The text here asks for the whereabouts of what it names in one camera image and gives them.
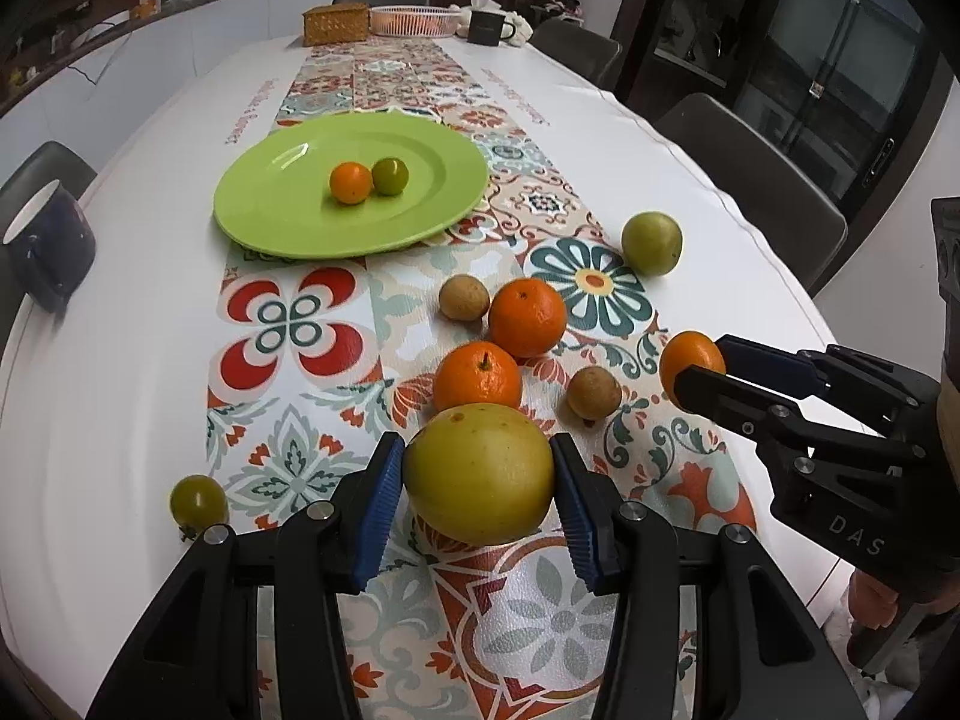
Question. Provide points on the orange mandarin with stem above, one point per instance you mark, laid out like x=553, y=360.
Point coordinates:
x=478, y=379

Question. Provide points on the small orange mandarin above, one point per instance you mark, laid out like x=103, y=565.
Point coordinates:
x=351, y=182

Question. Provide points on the green apple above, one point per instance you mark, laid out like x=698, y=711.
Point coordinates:
x=652, y=242

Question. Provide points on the large yellow pear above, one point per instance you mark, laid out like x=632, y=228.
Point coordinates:
x=478, y=474

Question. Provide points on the dark blue mug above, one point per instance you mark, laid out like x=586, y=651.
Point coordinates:
x=52, y=251

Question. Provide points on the green plate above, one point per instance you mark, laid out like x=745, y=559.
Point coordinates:
x=285, y=202

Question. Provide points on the small green mandarin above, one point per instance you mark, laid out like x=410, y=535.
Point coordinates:
x=390, y=175

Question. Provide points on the black mug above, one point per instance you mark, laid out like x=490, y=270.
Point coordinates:
x=484, y=30

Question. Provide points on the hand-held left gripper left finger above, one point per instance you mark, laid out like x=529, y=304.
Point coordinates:
x=379, y=510

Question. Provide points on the person's right hand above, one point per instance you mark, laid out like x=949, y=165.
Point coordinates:
x=874, y=604

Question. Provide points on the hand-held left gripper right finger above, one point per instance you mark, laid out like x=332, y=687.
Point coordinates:
x=581, y=517

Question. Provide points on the small green tomato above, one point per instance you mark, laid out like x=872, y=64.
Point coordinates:
x=198, y=501

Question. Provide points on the pile of bags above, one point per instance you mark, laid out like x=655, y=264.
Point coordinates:
x=556, y=2

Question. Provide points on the wicker box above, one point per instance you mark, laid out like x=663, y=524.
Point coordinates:
x=335, y=25

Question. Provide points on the pink plastic basket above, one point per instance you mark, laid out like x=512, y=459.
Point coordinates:
x=412, y=21

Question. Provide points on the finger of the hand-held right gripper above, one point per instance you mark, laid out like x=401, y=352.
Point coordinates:
x=772, y=369
x=727, y=397

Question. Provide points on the white plush toy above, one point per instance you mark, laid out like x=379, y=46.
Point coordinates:
x=521, y=26

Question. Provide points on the patterned table runner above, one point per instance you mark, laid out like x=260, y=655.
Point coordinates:
x=300, y=360

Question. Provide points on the small brown round fruit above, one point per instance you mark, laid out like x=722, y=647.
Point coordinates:
x=593, y=394
x=463, y=298

